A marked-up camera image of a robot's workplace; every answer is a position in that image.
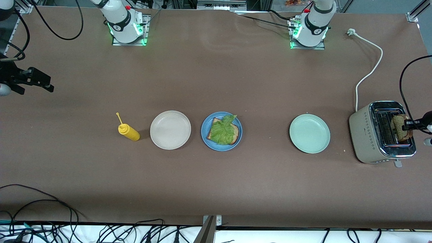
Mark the brown bread slice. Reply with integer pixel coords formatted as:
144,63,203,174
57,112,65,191
207,117,240,145
391,114,414,142

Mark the yellow mustard squeeze bottle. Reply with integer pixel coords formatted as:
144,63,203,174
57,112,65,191
116,112,140,141

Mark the green lettuce leaf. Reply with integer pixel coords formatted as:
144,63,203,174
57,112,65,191
211,114,238,145

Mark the mint green plate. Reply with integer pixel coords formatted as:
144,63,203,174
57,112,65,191
289,114,331,154

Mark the beige plate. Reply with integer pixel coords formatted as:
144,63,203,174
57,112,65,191
150,110,192,150

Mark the blue plate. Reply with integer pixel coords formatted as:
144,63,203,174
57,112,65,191
201,112,243,151

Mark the beige chrome toaster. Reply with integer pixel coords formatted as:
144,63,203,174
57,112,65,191
349,101,416,168

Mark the grey metal box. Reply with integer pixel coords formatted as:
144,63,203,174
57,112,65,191
197,0,247,10

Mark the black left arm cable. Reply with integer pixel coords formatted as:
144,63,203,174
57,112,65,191
399,55,432,123

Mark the aluminium table frame rail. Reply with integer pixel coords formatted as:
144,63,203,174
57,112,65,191
5,3,33,46

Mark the long black looped cable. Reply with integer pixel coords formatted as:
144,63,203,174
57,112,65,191
0,184,85,233

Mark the white toaster power cord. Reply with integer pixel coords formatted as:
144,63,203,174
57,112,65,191
347,29,383,112

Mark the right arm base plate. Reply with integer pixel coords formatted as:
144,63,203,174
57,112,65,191
112,13,151,46

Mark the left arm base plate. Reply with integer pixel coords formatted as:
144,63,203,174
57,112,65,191
290,16,326,50

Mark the thin black table cable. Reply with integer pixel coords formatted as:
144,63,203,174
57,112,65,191
233,12,297,30

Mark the aluminium profile with bracket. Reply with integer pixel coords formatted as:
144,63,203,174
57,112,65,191
194,215,222,243

